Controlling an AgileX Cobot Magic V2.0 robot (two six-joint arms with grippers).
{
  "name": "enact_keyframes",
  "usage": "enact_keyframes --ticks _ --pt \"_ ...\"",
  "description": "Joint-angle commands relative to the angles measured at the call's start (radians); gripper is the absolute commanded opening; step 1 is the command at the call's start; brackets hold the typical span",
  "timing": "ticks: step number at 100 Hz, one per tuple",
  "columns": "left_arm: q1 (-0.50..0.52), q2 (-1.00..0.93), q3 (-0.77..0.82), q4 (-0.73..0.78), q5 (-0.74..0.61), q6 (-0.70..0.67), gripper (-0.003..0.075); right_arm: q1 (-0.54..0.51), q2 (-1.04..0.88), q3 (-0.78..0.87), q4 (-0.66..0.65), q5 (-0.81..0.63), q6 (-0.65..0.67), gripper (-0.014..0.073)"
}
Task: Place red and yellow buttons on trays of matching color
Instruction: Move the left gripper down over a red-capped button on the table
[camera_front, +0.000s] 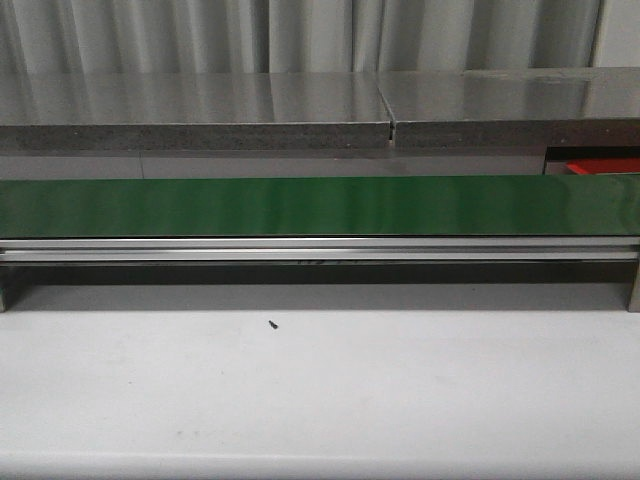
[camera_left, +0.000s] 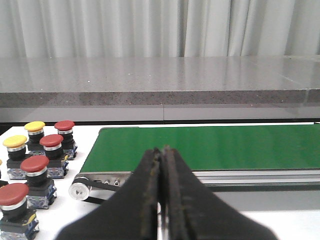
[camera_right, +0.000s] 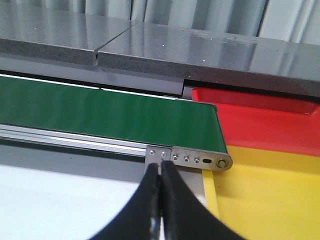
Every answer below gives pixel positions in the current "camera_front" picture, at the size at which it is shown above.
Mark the grey counter right section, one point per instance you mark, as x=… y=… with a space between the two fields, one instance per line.
x=493 y=122

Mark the grey counter section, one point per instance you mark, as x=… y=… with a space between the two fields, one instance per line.
x=493 y=122
x=115 y=125

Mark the green conveyor belt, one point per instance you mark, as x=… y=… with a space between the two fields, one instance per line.
x=511 y=205

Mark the red plastic tray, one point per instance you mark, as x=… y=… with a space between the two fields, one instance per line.
x=604 y=166

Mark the grey counter left section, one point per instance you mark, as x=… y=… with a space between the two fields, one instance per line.
x=115 y=125

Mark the grey pleated curtain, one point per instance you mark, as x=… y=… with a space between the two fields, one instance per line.
x=294 y=36

